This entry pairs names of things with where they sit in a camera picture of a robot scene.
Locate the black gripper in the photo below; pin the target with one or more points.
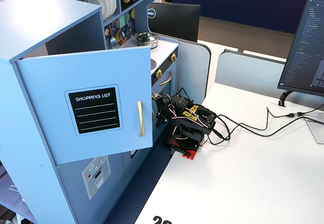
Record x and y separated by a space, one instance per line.
162 114

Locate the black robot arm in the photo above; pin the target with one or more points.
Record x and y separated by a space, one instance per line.
200 112

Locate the blue shopping list cabinet door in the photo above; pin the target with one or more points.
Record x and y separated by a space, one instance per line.
50 82

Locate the blue toy kitchen cabinet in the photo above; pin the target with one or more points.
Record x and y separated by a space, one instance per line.
38 18

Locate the red table clamp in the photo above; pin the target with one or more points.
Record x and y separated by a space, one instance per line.
190 155

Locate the gold stove knob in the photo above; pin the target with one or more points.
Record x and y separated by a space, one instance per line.
173 57
159 73

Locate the gray-blue desk divider panel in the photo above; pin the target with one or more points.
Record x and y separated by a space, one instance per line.
195 67
248 69

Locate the gray toy pot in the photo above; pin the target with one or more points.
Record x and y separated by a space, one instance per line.
146 39

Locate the metal toy spatula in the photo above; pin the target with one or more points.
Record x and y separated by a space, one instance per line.
114 42

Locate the metal toy ladle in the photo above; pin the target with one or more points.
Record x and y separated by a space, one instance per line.
123 33

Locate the black Dell monitor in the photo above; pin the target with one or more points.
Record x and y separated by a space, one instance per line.
174 21

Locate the white stacked plates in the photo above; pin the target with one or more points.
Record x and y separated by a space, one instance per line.
109 1

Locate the black monitor showing code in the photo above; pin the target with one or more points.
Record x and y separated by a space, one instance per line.
306 44

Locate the gray monitor base plate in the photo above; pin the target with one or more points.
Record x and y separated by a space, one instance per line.
316 130

